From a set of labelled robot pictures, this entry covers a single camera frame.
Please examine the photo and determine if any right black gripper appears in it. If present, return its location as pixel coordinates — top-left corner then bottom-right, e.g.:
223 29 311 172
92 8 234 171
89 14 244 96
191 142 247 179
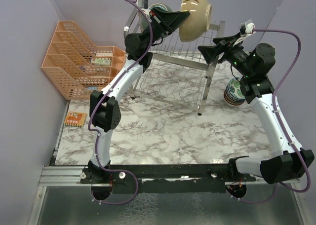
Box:
199 32 253 77

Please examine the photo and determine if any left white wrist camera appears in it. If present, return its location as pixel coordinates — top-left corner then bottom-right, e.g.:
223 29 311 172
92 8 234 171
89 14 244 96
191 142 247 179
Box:
137 0 149 9

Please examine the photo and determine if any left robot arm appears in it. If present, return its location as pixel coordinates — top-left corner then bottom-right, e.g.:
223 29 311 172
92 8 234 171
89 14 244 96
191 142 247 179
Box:
88 7 190 183

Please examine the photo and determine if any orange snack packet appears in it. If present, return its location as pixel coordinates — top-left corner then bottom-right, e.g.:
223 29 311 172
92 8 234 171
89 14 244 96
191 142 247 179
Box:
64 112 87 127

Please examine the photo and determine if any green white box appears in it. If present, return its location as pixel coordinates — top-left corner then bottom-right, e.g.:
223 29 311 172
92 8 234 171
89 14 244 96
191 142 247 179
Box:
91 58 111 67

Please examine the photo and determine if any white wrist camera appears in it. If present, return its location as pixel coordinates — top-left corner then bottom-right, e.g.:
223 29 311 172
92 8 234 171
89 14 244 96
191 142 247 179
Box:
137 0 149 9
233 19 256 46

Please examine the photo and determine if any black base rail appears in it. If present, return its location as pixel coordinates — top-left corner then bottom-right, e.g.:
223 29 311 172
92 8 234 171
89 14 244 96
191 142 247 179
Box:
80 163 255 194

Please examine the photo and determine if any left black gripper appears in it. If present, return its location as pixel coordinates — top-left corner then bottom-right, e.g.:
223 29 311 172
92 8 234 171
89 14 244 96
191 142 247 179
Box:
140 5 189 51

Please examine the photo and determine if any large cream ceramic bowl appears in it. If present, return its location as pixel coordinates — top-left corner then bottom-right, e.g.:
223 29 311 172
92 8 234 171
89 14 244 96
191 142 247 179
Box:
179 0 212 42

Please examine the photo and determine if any steel two-tier dish rack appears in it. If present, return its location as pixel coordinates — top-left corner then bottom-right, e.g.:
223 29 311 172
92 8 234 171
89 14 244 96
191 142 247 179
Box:
128 20 226 115

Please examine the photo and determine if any aluminium frame rail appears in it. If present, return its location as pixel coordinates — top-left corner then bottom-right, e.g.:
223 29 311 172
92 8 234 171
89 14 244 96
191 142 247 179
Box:
39 166 84 187

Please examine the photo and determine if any orange plastic file organizer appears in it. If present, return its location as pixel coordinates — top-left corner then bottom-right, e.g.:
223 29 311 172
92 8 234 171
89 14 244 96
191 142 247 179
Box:
41 21 125 100

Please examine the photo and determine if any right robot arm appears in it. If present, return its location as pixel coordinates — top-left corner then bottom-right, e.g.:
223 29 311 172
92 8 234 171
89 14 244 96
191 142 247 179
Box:
198 34 315 184

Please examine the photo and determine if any green patterned small bowl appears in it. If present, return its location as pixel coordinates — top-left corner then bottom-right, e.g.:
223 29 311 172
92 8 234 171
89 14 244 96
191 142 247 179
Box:
227 77 245 100

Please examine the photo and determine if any large teal ceramic bowl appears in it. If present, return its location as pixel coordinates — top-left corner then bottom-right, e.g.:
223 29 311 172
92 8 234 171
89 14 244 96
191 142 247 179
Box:
148 3 172 12

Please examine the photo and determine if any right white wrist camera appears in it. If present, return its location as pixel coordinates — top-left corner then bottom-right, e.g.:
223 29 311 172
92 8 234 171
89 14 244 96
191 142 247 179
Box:
233 19 256 46

